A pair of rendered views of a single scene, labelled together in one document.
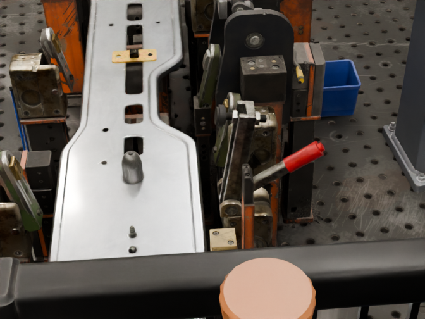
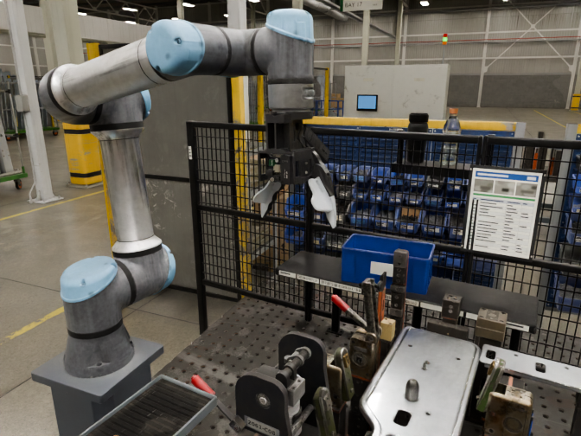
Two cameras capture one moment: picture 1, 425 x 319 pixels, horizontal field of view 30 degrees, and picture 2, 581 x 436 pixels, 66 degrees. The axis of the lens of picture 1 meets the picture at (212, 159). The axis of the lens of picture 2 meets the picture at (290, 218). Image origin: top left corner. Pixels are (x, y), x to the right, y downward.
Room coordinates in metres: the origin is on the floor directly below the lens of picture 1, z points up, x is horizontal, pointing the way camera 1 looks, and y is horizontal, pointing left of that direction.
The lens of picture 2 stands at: (1.84, 0.36, 1.71)
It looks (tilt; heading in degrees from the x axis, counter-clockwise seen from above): 17 degrees down; 212
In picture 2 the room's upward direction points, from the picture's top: straight up
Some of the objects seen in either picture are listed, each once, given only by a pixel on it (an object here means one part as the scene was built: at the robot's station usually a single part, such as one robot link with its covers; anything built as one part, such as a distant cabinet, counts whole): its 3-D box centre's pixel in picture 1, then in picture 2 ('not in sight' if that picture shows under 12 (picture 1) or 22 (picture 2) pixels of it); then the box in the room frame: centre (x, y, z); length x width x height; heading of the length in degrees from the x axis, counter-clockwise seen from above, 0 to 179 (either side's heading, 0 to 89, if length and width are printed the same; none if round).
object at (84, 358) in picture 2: not in sight; (98, 339); (1.31, -0.50, 1.15); 0.15 x 0.15 x 0.10
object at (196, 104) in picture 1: (203, 163); not in sight; (1.13, 0.02, 0.84); 0.04 x 0.03 x 0.29; 3
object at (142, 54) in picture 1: (134, 54); not in sight; (1.26, 0.14, 1.01); 0.08 x 0.04 x 0.01; 93
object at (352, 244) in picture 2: not in sight; (387, 262); (0.38, -0.15, 1.10); 0.30 x 0.17 x 0.13; 99
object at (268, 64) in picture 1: (260, 163); not in sight; (1.05, -0.08, 0.91); 0.07 x 0.05 x 0.42; 93
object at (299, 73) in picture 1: (296, 63); not in sight; (1.09, -0.14, 1.09); 0.10 x 0.01 x 0.01; 3
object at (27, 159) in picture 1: (42, 223); not in sight; (0.98, 0.30, 0.84); 0.11 x 0.08 x 0.29; 93
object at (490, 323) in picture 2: not in sight; (484, 367); (0.52, 0.23, 0.88); 0.08 x 0.08 x 0.36; 3
